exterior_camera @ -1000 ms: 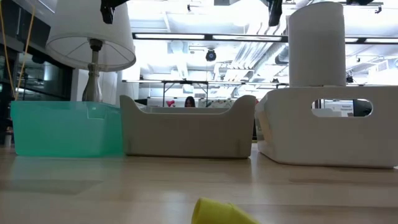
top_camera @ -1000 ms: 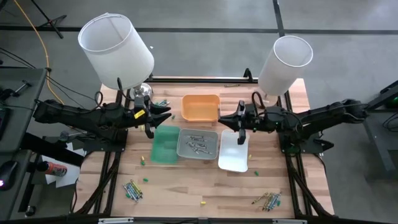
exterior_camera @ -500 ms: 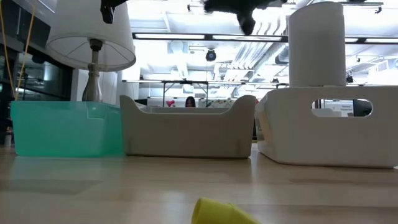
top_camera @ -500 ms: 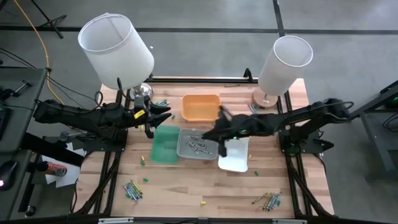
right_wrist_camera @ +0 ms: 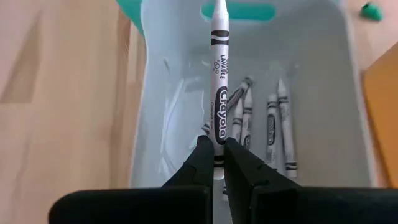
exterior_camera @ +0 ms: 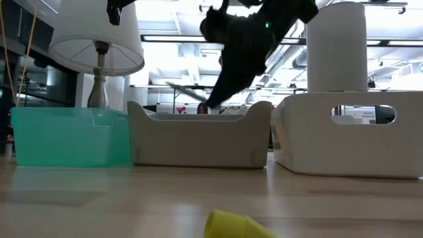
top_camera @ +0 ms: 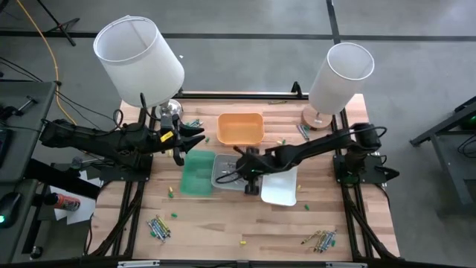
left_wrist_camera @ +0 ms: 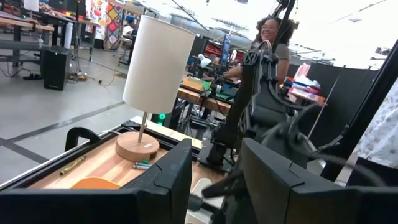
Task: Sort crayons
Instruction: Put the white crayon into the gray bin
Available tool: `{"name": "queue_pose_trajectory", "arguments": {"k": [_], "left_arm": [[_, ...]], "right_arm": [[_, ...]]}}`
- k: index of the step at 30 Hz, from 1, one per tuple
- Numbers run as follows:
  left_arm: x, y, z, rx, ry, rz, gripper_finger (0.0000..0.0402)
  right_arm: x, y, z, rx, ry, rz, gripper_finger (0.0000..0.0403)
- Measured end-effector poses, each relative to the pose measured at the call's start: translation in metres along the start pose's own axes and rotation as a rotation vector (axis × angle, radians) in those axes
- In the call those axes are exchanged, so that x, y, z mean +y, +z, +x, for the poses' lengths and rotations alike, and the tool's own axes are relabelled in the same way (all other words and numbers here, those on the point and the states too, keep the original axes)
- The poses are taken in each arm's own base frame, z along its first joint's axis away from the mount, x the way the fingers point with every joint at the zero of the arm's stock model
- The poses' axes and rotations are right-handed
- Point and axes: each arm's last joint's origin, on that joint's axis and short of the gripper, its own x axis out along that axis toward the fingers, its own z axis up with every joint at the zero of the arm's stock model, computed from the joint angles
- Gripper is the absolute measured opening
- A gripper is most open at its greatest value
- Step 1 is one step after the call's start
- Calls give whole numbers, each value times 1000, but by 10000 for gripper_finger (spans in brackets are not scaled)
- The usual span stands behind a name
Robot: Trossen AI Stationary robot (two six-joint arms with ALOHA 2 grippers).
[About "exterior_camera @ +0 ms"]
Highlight green translucent plastic bin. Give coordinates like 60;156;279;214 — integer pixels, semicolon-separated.
11;106;132;169

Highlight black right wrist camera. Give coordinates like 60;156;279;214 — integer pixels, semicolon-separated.
200;6;231;44

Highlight grey plastic bin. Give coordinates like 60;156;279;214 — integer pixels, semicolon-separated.
127;100;273;170

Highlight black folding table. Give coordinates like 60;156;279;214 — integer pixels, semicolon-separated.
130;84;300;115

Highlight white-shade lamp, silver base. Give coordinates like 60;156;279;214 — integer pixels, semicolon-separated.
48;0;145;109

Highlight black ceiling track light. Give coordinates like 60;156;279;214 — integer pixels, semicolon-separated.
358;1;408;16

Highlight white plastic bin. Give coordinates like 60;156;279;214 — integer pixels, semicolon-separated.
270;91;423;180

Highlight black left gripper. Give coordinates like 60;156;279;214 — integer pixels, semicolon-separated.
106;0;137;26

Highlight yellow cable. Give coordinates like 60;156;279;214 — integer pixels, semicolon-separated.
0;0;38;107

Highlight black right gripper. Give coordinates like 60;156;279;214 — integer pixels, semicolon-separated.
204;13;278;110

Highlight yellow crayon piece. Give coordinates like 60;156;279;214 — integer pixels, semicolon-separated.
204;209;280;238

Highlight black linear ceiling light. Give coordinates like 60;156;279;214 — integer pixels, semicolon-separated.
140;34;423;47

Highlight white paper towel roll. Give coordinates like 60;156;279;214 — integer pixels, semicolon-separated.
305;1;369;93

